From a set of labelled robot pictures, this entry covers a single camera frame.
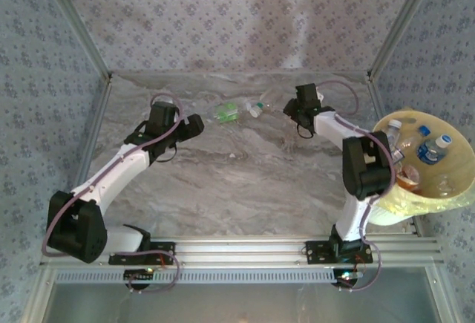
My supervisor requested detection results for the aluminium left side rail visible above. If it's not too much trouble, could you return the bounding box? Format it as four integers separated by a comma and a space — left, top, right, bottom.
18, 76, 114, 323

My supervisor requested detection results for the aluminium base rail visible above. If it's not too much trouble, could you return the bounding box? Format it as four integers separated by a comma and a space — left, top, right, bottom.
39, 236, 445, 267

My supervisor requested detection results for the purple label clear bottle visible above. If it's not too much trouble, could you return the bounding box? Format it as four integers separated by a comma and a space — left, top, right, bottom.
385, 119, 405, 164

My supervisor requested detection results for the green plastic bottle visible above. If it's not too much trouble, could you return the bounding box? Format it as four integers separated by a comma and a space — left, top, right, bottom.
209, 102, 240, 124

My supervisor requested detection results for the left controller circuit board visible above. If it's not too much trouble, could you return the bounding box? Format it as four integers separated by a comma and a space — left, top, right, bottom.
124, 269, 155, 290

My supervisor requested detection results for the aluminium right side rail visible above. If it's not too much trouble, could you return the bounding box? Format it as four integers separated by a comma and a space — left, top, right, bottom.
365, 72, 452, 323

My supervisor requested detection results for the grey slotted cable duct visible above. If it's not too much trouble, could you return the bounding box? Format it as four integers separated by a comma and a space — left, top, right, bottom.
54, 266, 344, 285

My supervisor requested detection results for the aluminium right corner post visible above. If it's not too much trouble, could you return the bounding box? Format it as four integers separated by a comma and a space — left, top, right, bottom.
366, 0, 443, 79

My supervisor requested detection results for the aluminium left corner post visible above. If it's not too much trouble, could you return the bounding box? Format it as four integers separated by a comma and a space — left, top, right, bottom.
39, 0, 113, 79

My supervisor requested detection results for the brown tea bottle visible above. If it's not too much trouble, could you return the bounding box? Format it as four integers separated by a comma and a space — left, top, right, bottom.
396, 164, 422, 194

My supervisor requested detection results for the aluminium corner post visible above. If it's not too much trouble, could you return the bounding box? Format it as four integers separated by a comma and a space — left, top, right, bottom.
366, 0, 443, 79
39, 0, 113, 79

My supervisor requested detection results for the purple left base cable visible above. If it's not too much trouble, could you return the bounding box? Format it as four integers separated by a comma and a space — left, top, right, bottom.
127, 252, 182, 295

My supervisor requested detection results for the controller circuit board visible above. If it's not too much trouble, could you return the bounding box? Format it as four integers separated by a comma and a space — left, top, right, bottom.
124, 269, 155, 290
333, 269, 363, 289

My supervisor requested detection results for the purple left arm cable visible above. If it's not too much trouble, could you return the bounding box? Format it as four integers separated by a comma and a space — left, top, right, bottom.
41, 92, 186, 259

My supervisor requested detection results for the clear bottle, white cap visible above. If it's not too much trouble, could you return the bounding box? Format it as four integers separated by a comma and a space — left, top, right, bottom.
245, 100, 263, 118

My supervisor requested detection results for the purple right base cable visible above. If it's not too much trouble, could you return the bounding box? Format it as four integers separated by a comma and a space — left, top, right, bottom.
339, 243, 382, 293

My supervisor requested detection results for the white plastic bin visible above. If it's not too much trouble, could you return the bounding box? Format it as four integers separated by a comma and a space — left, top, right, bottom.
369, 203, 406, 226

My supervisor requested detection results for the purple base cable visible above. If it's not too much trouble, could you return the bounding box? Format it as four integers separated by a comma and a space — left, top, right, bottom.
127, 252, 182, 295
339, 243, 382, 293

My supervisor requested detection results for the blue label water bottle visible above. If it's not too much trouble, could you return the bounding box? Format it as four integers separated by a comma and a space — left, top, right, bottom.
417, 134, 453, 166

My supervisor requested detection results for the right controller circuit board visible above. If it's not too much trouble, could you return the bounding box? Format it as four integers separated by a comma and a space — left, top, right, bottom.
333, 269, 363, 289

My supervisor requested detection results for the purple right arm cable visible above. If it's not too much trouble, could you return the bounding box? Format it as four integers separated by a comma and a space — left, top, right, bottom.
317, 80, 394, 249

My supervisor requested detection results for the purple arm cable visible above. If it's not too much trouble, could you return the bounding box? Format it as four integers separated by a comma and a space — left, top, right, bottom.
41, 92, 186, 259
317, 80, 394, 249

